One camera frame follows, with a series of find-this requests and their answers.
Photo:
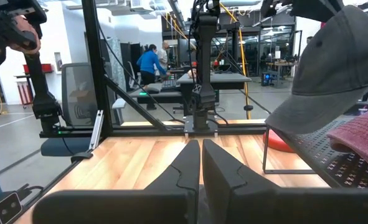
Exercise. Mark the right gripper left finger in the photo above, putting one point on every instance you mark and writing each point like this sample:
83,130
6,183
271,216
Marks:
183,174

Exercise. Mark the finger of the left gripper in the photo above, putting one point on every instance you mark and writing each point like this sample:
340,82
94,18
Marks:
317,9

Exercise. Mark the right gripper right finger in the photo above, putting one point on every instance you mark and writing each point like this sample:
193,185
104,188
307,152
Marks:
224,180

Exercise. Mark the dark grey baseball cap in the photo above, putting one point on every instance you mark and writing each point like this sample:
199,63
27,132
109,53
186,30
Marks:
333,77

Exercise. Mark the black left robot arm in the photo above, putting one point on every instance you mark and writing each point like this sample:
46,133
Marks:
207,62

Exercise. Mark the red desk lamp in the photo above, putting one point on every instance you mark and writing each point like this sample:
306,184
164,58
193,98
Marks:
275,143

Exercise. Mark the black round knob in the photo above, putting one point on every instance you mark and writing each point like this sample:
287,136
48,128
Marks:
248,108

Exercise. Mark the grey desk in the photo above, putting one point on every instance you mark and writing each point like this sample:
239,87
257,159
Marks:
158,96

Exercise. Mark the dark desk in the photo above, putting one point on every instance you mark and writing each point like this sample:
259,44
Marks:
224,77

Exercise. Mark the black keyboard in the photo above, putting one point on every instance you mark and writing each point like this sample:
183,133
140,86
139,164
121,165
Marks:
170,85

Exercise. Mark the silver aluminium bar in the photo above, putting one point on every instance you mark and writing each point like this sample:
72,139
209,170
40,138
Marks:
96,130

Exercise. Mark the black perforated metal shelf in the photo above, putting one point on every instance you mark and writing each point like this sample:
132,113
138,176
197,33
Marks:
327,165

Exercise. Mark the grey office chair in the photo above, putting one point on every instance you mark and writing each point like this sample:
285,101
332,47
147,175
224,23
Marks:
78,93

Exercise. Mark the red bin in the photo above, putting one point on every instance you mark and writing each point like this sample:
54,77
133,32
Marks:
37,68

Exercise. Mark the person's hand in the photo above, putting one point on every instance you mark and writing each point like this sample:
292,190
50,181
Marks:
26,31

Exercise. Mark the black metal table frame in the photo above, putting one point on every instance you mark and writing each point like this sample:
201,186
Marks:
96,62

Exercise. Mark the small grey depth camera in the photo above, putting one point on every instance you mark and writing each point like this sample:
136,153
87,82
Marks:
7,210

